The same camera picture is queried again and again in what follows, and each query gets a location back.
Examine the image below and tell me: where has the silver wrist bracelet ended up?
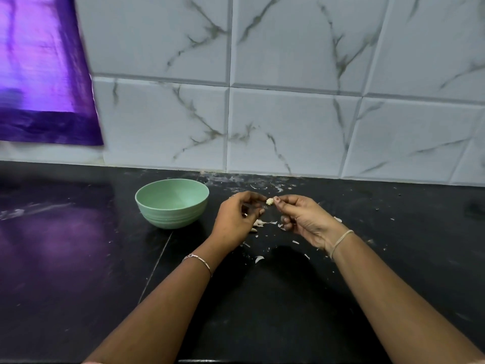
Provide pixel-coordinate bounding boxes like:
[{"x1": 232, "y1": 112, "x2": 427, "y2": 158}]
[
  {"x1": 329, "y1": 229, "x2": 355, "y2": 261},
  {"x1": 182, "y1": 253, "x2": 215, "y2": 278}
]

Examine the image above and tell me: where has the silver right wrist bracelet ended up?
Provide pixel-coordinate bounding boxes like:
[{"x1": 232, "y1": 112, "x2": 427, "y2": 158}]
[{"x1": 329, "y1": 229, "x2": 355, "y2": 261}]

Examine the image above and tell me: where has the person's left forearm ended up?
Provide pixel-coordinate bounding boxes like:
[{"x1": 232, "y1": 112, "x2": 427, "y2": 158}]
[{"x1": 85, "y1": 246, "x2": 228, "y2": 364}]

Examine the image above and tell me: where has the person's right forearm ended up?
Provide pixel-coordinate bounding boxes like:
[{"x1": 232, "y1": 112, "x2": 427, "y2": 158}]
[{"x1": 330, "y1": 235, "x2": 485, "y2": 364}]

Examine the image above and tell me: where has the person's right hand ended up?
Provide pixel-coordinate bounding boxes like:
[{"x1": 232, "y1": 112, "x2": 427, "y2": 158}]
[{"x1": 273, "y1": 195, "x2": 346, "y2": 252}]

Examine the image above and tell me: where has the person's left hand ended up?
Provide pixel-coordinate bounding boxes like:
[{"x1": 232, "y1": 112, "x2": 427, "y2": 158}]
[{"x1": 210, "y1": 191, "x2": 268, "y2": 253}]

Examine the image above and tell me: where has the silver left wrist bracelet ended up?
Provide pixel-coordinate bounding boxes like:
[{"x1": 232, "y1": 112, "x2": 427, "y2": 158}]
[{"x1": 182, "y1": 253, "x2": 215, "y2": 278}]

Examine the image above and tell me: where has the purple cloth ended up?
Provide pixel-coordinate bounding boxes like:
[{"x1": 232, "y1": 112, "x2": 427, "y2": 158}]
[{"x1": 0, "y1": 0, "x2": 105, "y2": 146}]

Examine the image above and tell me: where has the mint green bowl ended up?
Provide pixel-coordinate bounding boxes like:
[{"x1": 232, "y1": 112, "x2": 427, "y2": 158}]
[{"x1": 135, "y1": 178, "x2": 211, "y2": 230}]

